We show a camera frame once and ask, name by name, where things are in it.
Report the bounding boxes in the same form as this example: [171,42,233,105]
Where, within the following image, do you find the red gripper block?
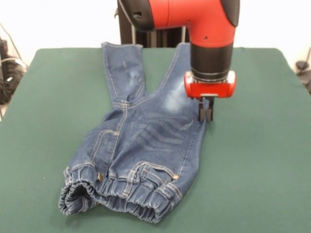
[184,70,237,122]

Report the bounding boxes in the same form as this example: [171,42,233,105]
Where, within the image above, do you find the dark green tablecloth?
[0,47,311,233]

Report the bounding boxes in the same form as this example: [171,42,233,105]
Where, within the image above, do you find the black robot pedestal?
[114,0,190,48]

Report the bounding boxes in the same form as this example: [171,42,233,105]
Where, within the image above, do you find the black cable bundle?
[0,37,28,105]

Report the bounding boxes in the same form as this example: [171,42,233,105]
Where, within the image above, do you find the blue denim jeans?
[57,42,214,224]

